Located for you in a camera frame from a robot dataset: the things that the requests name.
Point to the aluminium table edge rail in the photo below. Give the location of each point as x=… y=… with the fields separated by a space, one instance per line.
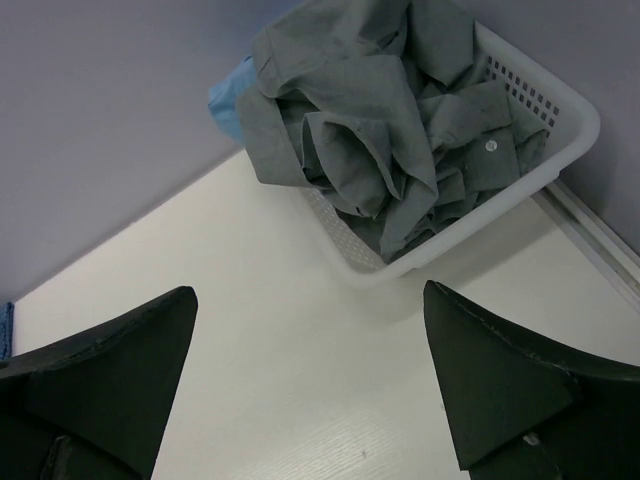
x=605 y=250

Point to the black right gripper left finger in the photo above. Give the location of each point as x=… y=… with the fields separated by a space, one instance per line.
x=95 y=405

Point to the white plastic laundry basket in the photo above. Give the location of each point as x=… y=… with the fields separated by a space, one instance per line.
x=573 y=125

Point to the light blue shirt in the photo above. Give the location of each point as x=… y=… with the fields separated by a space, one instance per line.
x=223 y=97

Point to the blue checked folded shirt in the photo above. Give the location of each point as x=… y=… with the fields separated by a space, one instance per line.
x=6 y=330

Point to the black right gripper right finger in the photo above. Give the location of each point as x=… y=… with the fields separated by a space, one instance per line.
x=520 y=405

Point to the grey long sleeve shirt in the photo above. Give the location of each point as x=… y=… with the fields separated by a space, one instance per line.
x=384 y=108

